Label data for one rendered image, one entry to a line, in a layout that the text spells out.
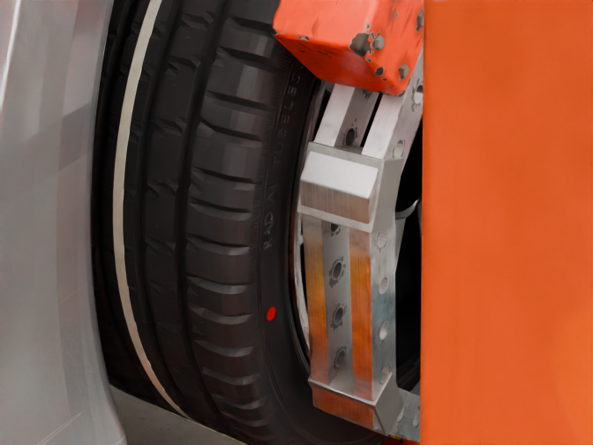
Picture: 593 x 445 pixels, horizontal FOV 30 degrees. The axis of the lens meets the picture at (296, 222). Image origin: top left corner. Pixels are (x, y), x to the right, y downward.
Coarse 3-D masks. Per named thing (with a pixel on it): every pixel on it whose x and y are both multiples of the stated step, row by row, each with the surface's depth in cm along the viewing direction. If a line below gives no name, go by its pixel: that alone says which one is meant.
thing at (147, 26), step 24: (144, 24) 85; (144, 48) 85; (120, 120) 86; (120, 144) 86; (120, 168) 87; (120, 192) 87; (120, 216) 88; (120, 240) 89; (120, 264) 90; (120, 288) 91; (144, 360) 96
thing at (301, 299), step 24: (312, 96) 87; (312, 120) 87; (408, 168) 117; (408, 192) 115; (408, 216) 116; (408, 240) 119; (408, 264) 130; (408, 288) 128; (408, 312) 125; (408, 336) 122; (408, 360) 118
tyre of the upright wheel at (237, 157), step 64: (128, 0) 87; (192, 0) 84; (256, 0) 81; (128, 64) 86; (192, 64) 83; (256, 64) 81; (192, 128) 84; (256, 128) 81; (128, 192) 87; (192, 192) 83; (256, 192) 82; (128, 256) 89; (192, 256) 85; (256, 256) 85; (192, 320) 88; (256, 320) 87; (128, 384) 104; (192, 384) 94; (256, 384) 90
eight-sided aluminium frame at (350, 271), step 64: (320, 128) 83; (384, 128) 81; (320, 192) 82; (384, 192) 81; (320, 256) 85; (384, 256) 85; (320, 320) 89; (384, 320) 88; (320, 384) 92; (384, 384) 91
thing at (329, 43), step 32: (288, 0) 76; (320, 0) 75; (352, 0) 74; (384, 0) 74; (416, 0) 78; (288, 32) 76; (320, 32) 75; (352, 32) 73; (384, 32) 75; (416, 32) 79; (320, 64) 80; (352, 64) 77; (384, 64) 76
